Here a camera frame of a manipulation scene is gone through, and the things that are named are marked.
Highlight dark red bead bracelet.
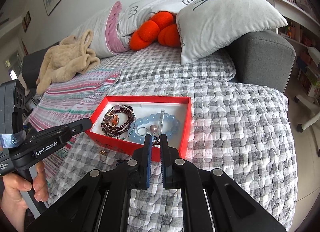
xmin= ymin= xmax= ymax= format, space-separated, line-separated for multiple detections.
xmin=101 ymin=105 xmax=137 ymax=137

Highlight white bookshelf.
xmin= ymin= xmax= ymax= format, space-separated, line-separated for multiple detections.
xmin=246 ymin=0 xmax=320 ymax=98

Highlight red cardboard box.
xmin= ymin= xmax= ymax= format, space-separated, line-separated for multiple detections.
xmin=84 ymin=95 xmax=193 ymax=163

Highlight light blue bead bracelet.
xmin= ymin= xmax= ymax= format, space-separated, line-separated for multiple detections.
xmin=129 ymin=112 xmax=181 ymax=145

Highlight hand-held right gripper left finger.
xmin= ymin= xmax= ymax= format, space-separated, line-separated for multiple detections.
xmin=25 ymin=134 xmax=153 ymax=232

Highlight grey sofa armrest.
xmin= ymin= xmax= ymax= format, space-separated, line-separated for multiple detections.
xmin=22 ymin=49 xmax=58 ymax=90
xmin=226 ymin=30 xmax=296 ymax=95

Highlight orange knot cushion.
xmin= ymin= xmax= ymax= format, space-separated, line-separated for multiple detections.
xmin=129 ymin=11 xmax=181 ymax=51

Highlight pearl earring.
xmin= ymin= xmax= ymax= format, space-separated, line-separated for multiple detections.
xmin=137 ymin=125 xmax=157 ymax=136

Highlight white deer print pillow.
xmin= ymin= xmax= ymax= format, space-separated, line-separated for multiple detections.
xmin=176 ymin=0 xmax=288 ymax=66

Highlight small framed wall picture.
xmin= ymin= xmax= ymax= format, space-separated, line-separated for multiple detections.
xmin=23 ymin=11 xmax=32 ymax=32

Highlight green bead string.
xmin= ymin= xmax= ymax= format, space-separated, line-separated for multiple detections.
xmin=118 ymin=124 xmax=135 ymax=140

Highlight pink white pillow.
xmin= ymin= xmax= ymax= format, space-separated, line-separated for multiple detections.
xmin=70 ymin=0 xmax=209 ymax=59

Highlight grey checked quilt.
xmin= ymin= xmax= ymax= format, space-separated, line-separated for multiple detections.
xmin=45 ymin=44 xmax=298 ymax=232

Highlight striped patterned bed sheet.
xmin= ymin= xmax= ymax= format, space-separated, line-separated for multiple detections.
xmin=24 ymin=68 xmax=122 ymax=197

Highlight beige fleece blanket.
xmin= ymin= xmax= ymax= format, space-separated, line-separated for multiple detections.
xmin=36 ymin=29 xmax=100 ymax=95

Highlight white office chair base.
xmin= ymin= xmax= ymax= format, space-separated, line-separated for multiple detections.
xmin=294 ymin=94 xmax=320 ymax=158

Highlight silver bar clip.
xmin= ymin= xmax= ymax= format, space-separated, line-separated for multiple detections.
xmin=159 ymin=109 xmax=166 ymax=135

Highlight person's left hand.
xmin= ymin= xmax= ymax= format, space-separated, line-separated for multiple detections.
xmin=0 ymin=163 xmax=50 ymax=221

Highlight gold amber ring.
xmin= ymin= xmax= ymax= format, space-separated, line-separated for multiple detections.
xmin=104 ymin=112 xmax=122 ymax=128

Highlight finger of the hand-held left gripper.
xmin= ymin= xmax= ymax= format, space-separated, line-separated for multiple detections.
xmin=59 ymin=118 xmax=93 ymax=139

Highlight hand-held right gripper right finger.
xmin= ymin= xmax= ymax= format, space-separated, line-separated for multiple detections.
xmin=160 ymin=134 xmax=287 ymax=232

